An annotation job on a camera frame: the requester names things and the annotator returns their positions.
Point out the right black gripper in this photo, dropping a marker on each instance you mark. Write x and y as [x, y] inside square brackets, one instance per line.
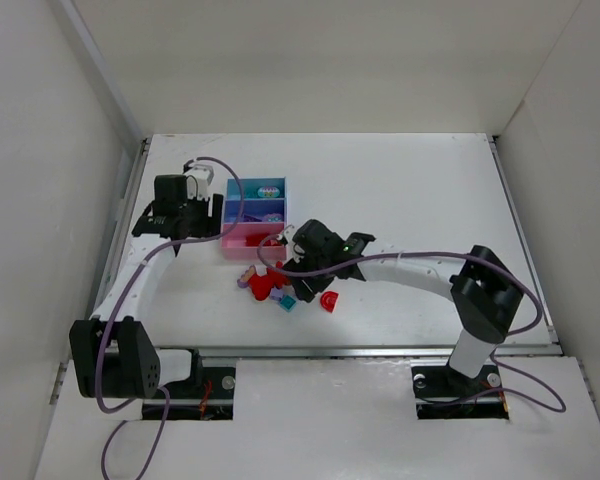
[297, 270]

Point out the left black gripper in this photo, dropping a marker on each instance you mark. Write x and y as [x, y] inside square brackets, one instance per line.
[212, 215]

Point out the purple lego brick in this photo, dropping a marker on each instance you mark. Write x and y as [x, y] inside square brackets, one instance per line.
[251, 219]

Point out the purple lotus lego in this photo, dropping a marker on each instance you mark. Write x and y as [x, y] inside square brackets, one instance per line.
[273, 218]

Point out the teal flower face lego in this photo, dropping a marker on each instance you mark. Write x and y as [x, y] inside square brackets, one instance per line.
[270, 192]

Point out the red slope lego brick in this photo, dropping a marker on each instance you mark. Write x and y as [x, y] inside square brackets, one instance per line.
[259, 239]

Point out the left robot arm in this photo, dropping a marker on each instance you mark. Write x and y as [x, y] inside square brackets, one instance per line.
[112, 353]

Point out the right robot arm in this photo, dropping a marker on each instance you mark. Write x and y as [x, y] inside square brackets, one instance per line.
[481, 288]

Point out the small teal square lego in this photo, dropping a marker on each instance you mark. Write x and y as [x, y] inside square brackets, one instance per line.
[287, 303]

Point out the red half round lego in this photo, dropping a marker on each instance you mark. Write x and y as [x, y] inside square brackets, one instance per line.
[328, 301]

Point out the flat lavender lego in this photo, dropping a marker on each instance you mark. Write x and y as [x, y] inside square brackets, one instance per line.
[276, 294]

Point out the purple container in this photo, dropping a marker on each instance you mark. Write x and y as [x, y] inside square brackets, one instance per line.
[234, 209]

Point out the large red lego piece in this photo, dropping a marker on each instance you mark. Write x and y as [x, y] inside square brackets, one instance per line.
[261, 286]

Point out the purple butterfly lego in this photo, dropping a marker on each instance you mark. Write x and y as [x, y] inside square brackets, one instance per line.
[244, 278]

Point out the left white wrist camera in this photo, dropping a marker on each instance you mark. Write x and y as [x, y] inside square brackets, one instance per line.
[199, 177]

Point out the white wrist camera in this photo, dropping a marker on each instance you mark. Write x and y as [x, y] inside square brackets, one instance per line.
[199, 177]
[288, 234]

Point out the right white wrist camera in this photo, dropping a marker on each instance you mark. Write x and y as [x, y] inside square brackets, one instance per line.
[288, 234]

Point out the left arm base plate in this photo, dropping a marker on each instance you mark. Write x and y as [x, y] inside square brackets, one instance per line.
[208, 397]

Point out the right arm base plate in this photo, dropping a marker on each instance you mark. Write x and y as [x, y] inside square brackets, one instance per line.
[444, 394]

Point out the aluminium rail front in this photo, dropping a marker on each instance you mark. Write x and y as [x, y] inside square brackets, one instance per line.
[367, 352]

